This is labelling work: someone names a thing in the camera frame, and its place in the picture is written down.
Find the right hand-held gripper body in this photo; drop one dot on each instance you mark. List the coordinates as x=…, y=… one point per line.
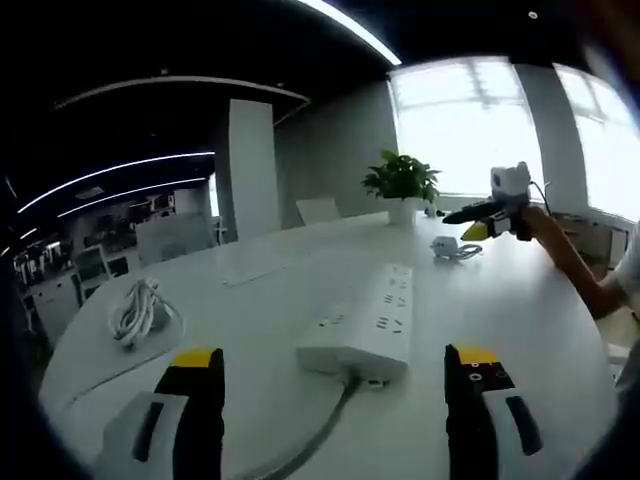
x=510, y=182

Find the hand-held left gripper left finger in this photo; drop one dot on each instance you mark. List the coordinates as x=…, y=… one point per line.
x=197, y=420

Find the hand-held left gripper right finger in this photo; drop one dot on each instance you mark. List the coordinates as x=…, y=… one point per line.
x=470, y=420

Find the white charger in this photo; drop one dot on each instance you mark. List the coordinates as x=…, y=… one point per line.
x=444, y=246

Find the white power strip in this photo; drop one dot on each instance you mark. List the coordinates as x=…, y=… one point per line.
x=370, y=325

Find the white desk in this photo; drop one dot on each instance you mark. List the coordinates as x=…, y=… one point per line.
x=250, y=325

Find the straight ceiling light strip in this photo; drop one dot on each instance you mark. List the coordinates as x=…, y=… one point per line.
x=355, y=27

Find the curved ceiling light strip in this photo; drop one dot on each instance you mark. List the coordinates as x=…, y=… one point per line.
x=140, y=190
x=125, y=167

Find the person's right hand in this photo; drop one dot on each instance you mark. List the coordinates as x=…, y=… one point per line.
x=532, y=222

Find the small dark object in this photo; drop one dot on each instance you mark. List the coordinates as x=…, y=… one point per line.
x=432, y=211

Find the white plant pot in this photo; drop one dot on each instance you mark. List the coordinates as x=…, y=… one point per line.
x=401, y=211

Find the wide bright window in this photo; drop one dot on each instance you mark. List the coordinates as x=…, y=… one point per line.
x=465, y=130

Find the green leafy plant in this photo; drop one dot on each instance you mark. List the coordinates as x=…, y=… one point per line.
x=400, y=175

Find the narrow bright window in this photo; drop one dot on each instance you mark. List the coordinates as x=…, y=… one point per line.
x=610, y=150

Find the white chair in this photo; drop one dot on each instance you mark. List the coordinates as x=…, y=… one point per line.
x=317, y=210

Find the person's white shirt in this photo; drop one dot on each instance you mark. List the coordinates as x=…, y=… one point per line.
x=631, y=300

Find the white column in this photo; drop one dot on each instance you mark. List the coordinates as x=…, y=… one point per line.
x=252, y=170

